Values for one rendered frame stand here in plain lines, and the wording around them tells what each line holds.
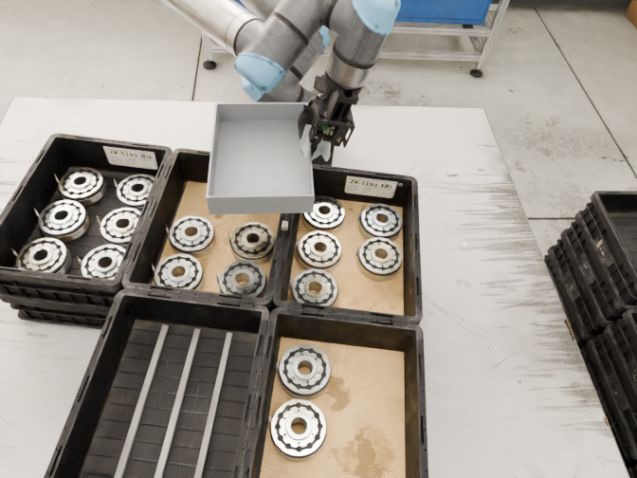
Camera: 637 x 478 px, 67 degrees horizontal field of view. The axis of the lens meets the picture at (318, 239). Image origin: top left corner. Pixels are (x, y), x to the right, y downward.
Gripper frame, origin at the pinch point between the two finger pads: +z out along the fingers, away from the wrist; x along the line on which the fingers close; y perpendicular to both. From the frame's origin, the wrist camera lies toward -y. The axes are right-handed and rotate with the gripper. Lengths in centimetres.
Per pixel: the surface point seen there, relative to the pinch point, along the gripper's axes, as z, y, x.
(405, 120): 27, -53, 49
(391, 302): 19.7, 23.0, 22.8
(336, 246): 19.6, 8.9, 11.6
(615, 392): 53, 33, 118
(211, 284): 29.2, 15.7, -15.5
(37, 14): 139, -242, -112
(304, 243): 21.4, 7.6, 4.6
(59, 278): 26, 18, -45
